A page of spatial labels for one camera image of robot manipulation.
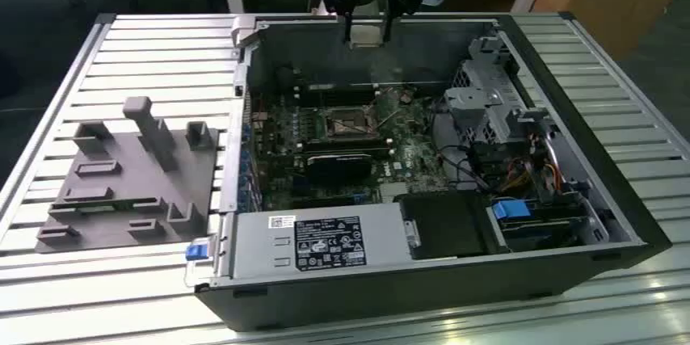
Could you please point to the silver CPU plate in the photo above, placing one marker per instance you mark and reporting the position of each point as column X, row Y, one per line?
column 368, row 36

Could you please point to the CPU socket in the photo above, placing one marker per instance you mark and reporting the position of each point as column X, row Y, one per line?
column 344, row 127

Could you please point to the black RAM slot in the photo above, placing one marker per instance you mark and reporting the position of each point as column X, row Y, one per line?
column 349, row 146
column 349, row 152
column 349, row 149
column 349, row 143

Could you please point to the black expansion slot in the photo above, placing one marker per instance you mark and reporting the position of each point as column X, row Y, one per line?
column 323, row 201

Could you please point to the black drive bay cover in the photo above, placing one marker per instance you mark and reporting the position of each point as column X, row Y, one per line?
column 447, row 224

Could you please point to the grey case latch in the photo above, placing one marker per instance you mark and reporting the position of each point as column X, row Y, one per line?
column 241, row 32

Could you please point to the silver coin battery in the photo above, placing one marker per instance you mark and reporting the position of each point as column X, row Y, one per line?
column 406, row 97

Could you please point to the metal drive cage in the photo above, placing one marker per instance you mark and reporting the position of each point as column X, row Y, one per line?
column 484, row 98

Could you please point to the green motherboard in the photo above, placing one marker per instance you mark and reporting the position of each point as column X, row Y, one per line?
column 415, row 151

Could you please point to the graphics card with black shroud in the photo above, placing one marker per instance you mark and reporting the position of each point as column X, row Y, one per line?
column 339, row 169

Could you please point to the silver chipset heat sink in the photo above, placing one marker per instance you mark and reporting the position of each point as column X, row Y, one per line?
column 392, row 190

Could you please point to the blue disk carrier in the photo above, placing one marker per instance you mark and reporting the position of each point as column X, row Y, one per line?
column 511, row 209

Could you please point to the grey parts rack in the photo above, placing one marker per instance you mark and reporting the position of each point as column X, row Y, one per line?
column 135, row 183

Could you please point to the silver power supply unit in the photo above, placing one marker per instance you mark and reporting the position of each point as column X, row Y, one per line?
column 259, row 240

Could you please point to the green RAM stick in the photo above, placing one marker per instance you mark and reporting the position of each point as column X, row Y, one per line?
column 101, row 206

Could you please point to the blue release latch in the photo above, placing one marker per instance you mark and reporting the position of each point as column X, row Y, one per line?
column 195, row 251

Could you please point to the black open PC case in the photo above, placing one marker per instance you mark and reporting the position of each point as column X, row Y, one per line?
column 376, row 308

